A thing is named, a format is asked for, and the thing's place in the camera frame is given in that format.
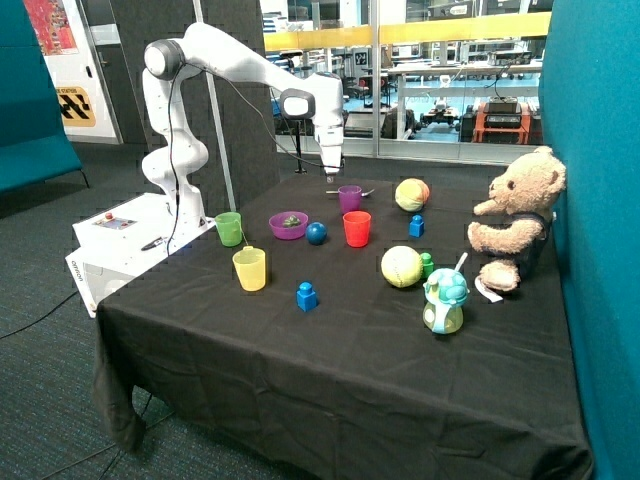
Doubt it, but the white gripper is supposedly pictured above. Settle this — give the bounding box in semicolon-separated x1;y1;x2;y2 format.
314;125;344;183

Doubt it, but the metal spoon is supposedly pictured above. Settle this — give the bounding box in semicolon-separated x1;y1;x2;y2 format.
325;189;375;197

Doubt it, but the purple plastic cup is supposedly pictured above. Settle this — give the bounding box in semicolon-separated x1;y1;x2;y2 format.
338;185;362;214

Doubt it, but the red plastic cup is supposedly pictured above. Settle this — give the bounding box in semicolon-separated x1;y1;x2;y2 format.
343;210;371;248

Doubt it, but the green toy vegetable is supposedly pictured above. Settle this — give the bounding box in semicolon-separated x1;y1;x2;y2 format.
282;215;301;228

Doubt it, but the blue ball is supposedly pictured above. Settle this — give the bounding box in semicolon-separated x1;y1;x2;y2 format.
305;222;327;246

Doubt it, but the purple plastic bowl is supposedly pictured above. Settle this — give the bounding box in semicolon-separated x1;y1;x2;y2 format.
269;211;309;240

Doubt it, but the orange-yellow soft ball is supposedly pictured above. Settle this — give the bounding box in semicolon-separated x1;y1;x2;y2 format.
395;178;430;213

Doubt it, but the blue toy block back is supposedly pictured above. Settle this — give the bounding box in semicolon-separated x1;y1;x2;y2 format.
408;215;425;238

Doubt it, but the blue toy block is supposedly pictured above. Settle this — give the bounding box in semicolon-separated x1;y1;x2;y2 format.
296;281;318;312
408;215;425;238

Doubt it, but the green plastic cup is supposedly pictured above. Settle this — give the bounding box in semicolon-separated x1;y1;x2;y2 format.
215;211;243;247

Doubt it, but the yellow-green soft ball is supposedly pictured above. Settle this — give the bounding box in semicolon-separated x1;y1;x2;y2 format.
381;246;423;288

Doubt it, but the yellow plastic cup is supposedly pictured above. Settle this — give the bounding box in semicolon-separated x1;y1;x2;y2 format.
232;246;266;292

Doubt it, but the blue toy block front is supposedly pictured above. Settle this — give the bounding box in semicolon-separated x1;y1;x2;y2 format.
296;281;318;312

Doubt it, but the green toy block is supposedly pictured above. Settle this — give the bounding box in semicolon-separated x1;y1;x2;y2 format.
420;252;435;279

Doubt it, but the black tablecloth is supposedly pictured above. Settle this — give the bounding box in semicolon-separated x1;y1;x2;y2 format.
93;176;594;479

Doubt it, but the teal sippy cup with straw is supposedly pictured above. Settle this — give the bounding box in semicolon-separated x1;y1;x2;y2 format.
423;252;469;334

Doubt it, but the orange mobile robot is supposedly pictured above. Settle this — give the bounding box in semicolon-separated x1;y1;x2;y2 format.
471;97;543;146

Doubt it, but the black pen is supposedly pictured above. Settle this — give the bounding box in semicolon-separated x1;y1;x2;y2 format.
141;238;164;251

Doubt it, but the brown teddy bear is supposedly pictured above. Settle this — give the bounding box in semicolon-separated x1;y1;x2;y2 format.
467;146;566;292

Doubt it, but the white robot control box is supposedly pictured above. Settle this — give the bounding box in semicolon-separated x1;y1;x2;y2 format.
66;193;215;317

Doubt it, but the teal sofa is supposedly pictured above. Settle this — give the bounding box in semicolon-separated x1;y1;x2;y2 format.
0;0;83;193

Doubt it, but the black camera tripod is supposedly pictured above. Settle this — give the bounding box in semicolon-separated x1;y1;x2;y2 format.
279;49;307;174

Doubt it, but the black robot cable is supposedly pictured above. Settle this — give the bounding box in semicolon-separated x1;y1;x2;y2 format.
164;62;331;256

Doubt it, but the teal partition wall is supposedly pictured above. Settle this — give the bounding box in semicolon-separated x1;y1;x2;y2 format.
540;1;639;479

